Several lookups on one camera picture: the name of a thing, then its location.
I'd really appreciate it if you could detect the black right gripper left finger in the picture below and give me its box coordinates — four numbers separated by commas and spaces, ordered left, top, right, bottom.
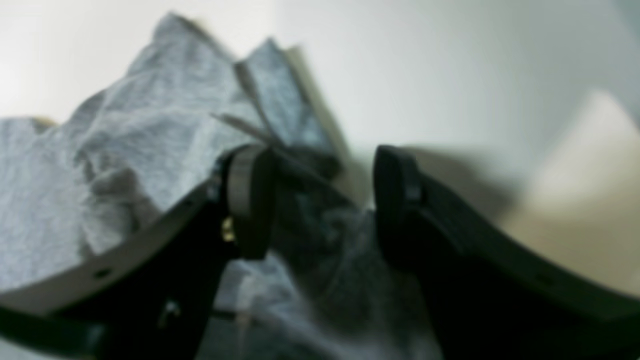
0, 145, 275, 360

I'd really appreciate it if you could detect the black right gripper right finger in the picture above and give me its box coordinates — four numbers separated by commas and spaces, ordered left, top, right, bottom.
373, 145, 640, 360

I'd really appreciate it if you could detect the grey t-shirt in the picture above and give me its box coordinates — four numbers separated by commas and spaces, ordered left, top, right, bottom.
1, 13, 442, 360

